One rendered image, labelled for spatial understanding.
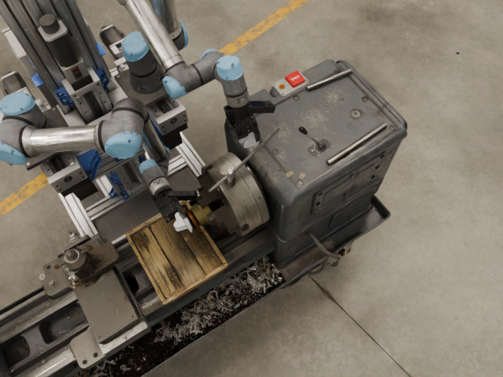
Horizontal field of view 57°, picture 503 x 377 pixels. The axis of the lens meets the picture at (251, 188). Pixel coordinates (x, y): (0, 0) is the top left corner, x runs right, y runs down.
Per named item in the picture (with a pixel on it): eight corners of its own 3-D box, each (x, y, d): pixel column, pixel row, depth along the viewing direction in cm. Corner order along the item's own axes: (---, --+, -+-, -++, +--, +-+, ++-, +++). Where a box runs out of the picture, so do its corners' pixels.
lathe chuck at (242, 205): (221, 176, 202) (218, 142, 173) (260, 234, 193) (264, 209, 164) (203, 185, 200) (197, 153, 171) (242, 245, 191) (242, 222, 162)
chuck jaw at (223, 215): (230, 200, 178) (246, 221, 172) (232, 207, 182) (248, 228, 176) (206, 215, 175) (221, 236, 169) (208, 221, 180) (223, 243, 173)
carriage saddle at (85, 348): (104, 236, 199) (99, 231, 194) (153, 329, 181) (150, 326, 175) (39, 273, 192) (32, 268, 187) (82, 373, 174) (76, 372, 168)
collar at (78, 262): (81, 244, 170) (78, 241, 168) (89, 261, 167) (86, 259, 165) (61, 255, 169) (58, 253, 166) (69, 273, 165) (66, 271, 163)
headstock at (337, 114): (328, 105, 227) (339, 48, 192) (391, 176, 208) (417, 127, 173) (225, 163, 214) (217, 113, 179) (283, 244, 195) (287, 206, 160)
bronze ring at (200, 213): (201, 195, 177) (181, 207, 175) (214, 213, 174) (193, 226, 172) (204, 204, 186) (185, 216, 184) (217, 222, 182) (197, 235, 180)
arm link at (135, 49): (123, 61, 192) (113, 37, 180) (151, 48, 195) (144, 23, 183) (135, 80, 187) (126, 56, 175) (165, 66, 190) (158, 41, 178)
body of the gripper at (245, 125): (228, 132, 159) (220, 103, 151) (249, 120, 161) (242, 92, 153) (239, 142, 154) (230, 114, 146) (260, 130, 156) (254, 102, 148)
